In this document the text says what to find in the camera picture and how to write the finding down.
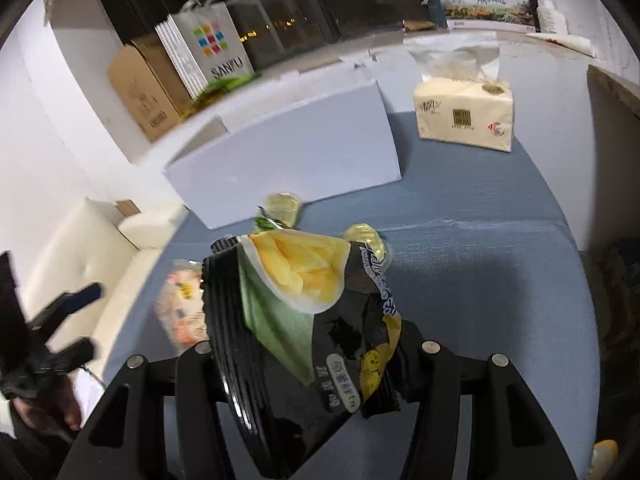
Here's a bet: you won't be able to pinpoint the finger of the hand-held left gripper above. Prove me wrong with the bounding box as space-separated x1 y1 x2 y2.
27 281 104 333
42 338 96 377

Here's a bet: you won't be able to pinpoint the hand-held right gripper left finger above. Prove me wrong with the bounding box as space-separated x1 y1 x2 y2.
55 342 261 480

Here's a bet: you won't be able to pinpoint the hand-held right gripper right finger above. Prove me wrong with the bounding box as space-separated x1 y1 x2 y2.
397 341 596 480

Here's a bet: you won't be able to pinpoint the clear cookie packet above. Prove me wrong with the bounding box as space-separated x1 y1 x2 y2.
154 258 210 347

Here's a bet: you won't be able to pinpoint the black potato chip bag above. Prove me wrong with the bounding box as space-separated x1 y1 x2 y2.
201 227 412 480

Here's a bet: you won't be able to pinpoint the green snack packet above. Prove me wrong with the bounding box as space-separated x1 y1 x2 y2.
254 206 283 235

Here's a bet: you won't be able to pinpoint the white cardboard box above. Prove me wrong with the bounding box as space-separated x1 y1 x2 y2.
161 78 405 232

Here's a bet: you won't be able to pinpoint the person's left forearm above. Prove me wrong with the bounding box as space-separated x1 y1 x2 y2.
0 400 78 480

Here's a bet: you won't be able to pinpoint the person's left hand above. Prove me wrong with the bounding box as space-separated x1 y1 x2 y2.
11 371 85 435

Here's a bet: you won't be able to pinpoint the white leather sofa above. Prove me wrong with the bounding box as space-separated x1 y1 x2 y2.
32 196 190 378

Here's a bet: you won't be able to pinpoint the blue grey table cloth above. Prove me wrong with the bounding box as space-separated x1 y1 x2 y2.
102 105 601 480

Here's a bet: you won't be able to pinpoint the yellow jelly cup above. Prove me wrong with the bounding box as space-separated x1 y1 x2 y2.
344 223 390 262
264 192 302 227

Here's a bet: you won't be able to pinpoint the yellow round object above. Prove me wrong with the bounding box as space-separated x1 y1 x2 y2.
591 439 620 472

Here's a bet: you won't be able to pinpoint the brown cardboard box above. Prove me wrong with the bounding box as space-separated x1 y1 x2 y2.
106 34 195 144

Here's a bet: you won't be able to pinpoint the yellow tissue pack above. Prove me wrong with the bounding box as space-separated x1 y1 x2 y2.
413 77 516 154

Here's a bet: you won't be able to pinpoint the white shopping bag coloured squares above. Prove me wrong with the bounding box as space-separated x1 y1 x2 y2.
154 0 254 102

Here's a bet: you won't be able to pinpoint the white tube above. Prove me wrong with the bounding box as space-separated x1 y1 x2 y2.
526 31 599 57

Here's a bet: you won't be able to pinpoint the printed landscape tissue box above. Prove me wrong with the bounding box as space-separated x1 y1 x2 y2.
436 0 537 29

